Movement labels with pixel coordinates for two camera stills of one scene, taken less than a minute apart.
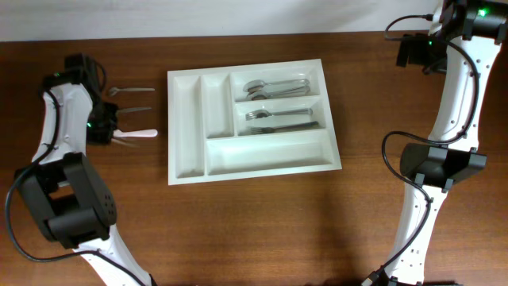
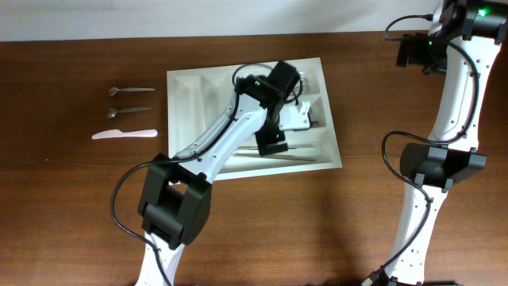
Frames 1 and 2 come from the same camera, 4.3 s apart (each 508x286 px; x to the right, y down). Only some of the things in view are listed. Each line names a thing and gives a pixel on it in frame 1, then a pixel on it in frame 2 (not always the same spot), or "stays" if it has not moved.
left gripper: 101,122 → 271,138
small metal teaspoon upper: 113,90 stays
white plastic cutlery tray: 209,139 stays
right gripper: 407,51 stays
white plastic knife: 138,133 stays
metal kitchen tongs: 125,141 → 289,148
